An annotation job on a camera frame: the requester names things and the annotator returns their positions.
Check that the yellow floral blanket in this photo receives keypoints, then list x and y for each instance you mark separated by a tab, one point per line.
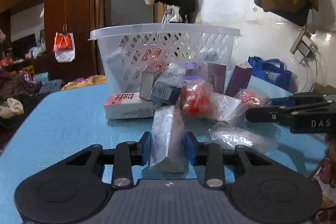
81	82

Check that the small box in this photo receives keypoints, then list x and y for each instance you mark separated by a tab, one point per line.
168	141

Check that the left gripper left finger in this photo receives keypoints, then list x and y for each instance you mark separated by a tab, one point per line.
127	155

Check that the box with qr code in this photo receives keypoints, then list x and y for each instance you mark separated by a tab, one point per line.
167	88

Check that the red and white medicine box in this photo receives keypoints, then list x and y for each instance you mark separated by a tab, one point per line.
127	106

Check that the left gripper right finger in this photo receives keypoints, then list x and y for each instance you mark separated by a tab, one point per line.
210	156

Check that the red ball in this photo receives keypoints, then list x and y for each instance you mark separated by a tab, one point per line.
196	97

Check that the orange white plastic bag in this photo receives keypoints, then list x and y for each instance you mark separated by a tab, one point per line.
64	47

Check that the blue shopping bag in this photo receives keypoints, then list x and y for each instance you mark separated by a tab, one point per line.
272	71

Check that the white plastic lattice basket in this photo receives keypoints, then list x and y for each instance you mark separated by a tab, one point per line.
126	51

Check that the dark purple clothes pile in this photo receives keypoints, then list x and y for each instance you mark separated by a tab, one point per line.
18	96

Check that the dark maroon box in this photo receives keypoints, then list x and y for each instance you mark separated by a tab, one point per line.
240	77

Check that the dark red wooden wardrobe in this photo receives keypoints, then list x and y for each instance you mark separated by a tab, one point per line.
71	16

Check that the grey door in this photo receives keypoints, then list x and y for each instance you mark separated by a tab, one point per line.
126	12

